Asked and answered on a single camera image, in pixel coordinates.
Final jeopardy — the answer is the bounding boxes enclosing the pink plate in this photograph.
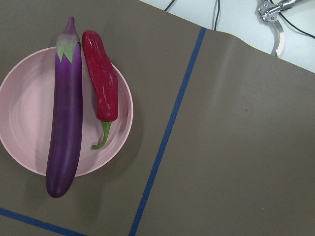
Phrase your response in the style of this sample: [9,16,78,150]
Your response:
[0,47,133,176]

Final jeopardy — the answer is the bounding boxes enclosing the metal grabber tong tool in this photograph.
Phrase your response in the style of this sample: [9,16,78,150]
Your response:
[257,0,302,57]

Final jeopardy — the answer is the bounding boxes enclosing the purple eggplant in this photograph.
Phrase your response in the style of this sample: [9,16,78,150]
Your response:
[46,16,83,198]

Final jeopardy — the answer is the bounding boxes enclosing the red chili pepper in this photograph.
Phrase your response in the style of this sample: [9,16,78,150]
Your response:
[82,30,119,149]

